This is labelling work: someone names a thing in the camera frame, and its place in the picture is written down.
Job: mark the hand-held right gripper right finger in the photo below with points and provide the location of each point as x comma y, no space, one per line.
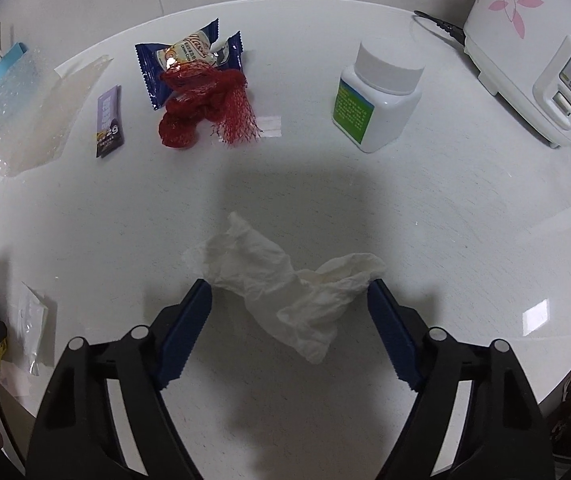
393,335

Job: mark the purple candy bar wrapper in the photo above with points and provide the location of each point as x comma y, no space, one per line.
110,125

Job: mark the white pill bottle green label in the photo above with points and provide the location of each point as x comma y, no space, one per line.
390,110

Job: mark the white tissue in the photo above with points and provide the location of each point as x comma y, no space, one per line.
265,290

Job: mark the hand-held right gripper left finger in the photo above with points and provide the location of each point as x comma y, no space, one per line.
185,335

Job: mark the blue snack wrapper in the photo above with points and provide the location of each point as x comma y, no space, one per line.
153,67

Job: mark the small clear plastic wrapper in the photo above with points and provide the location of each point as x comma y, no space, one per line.
33,325

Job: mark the clear bubble wrap sheet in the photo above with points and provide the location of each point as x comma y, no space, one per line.
20,110

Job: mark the light blue card box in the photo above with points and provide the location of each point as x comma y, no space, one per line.
8,62

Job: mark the white rice cooker pink flowers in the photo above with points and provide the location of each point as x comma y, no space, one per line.
515,35

